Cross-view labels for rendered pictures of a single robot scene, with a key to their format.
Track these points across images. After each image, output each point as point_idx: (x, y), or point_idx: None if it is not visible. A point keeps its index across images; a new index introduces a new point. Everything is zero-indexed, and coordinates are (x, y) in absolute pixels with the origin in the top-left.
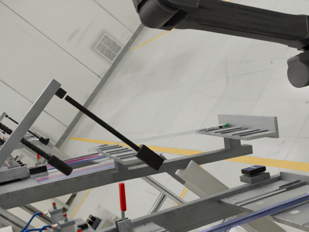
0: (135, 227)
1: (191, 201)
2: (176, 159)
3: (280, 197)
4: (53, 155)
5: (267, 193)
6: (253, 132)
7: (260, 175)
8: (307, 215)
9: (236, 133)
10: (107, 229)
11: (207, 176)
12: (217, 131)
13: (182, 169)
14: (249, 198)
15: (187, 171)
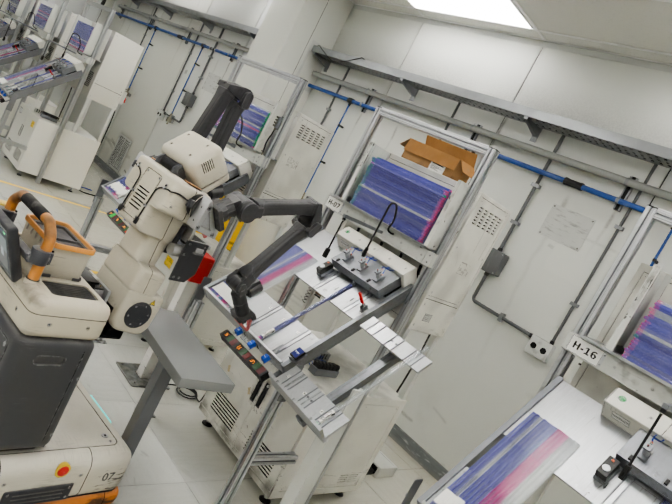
0: (360, 314)
1: (335, 332)
2: (357, 374)
3: (287, 336)
4: (365, 247)
5: (293, 343)
6: (290, 377)
7: None
8: (279, 315)
9: (304, 378)
10: (372, 307)
11: None
12: (321, 395)
13: None
14: (303, 339)
15: None
